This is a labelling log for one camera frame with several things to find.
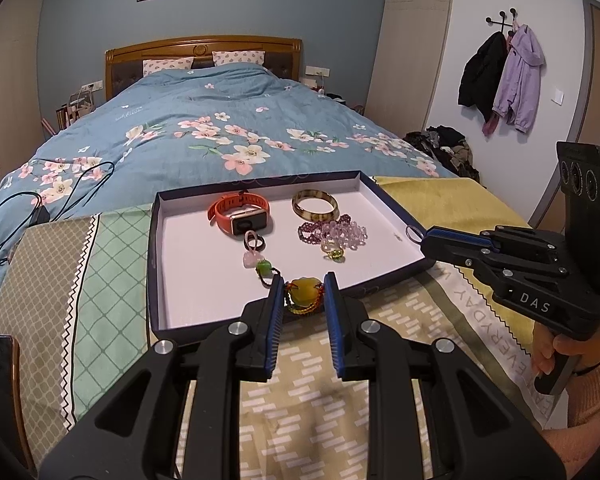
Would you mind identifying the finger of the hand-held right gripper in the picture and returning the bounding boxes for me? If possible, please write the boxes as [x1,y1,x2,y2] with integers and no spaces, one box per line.
[419,234,570,292]
[425,227,572,262]

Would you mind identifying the black jacket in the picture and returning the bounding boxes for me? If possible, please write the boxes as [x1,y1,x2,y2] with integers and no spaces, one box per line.
[458,32,508,122]

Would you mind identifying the dark blue shallow box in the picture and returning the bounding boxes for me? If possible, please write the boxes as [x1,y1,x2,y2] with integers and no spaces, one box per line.
[147,170,428,346]

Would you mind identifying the clear crystal bead bracelet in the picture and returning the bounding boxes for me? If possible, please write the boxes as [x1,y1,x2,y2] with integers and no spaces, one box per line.
[320,217,370,264]

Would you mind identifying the white dotted pillow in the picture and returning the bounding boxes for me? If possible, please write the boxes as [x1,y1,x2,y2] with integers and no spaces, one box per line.
[142,57,195,78]
[212,50,267,67]

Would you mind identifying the purple bead bracelet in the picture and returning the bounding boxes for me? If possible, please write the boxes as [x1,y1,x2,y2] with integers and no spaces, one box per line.
[297,215,353,247]

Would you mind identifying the black charger cable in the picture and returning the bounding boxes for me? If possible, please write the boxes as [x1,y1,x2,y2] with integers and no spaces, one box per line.
[0,160,116,277]

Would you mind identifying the purple jacket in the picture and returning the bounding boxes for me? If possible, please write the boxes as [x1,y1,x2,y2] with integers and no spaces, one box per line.
[482,24,546,137]

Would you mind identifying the tortoiseshell bangle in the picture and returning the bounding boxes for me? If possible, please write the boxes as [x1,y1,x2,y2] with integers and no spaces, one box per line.
[291,189,340,221]

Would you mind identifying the pile of dark clothes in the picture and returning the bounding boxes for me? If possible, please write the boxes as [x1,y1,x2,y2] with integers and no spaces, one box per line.
[402,126,481,184]

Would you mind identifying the person's right forearm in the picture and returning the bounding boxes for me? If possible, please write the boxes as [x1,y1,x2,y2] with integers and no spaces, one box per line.
[545,330,600,480]

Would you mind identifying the cosmetics on nightstand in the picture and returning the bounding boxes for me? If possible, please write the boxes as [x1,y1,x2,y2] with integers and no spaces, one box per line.
[55,91,106,134]

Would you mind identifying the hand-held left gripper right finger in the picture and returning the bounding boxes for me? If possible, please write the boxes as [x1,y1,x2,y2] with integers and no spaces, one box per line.
[324,272,566,480]

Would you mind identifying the bed with floral duvet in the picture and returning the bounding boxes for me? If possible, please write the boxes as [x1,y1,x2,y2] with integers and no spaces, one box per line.
[0,62,456,311]

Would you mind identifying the wooden headboard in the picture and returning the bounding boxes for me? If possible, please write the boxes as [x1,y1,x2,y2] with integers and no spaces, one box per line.
[105,36,303,103]

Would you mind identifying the yellow amber pendant with cord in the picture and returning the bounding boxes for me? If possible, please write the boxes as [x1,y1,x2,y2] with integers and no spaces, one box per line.
[255,259,327,317]

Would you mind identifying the wooden furniture edge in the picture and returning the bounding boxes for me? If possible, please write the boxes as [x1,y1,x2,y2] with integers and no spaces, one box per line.
[10,337,37,471]

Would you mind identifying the pink stone pendant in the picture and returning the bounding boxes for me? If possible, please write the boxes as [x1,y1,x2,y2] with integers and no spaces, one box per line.
[242,230,262,269]

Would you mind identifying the black wall coat hooks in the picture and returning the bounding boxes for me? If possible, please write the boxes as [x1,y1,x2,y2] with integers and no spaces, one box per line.
[486,8,519,29]

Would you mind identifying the black wrist band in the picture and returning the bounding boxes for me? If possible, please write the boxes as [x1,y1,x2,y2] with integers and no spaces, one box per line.
[574,340,600,376]

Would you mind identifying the person's right hand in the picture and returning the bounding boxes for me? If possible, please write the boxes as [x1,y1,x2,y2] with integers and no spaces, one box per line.
[531,326,600,377]

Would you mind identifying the orange smart watch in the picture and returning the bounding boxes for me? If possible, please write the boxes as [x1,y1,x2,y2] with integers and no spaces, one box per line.
[208,191,270,235]

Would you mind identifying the wooden door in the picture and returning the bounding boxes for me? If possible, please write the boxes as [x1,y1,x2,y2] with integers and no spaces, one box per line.
[530,0,600,231]

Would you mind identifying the patterned beige green blanket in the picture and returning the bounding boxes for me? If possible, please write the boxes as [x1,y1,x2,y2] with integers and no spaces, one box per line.
[0,175,551,480]

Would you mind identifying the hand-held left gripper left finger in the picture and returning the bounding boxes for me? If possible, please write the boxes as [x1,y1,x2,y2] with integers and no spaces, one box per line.
[37,276,286,480]

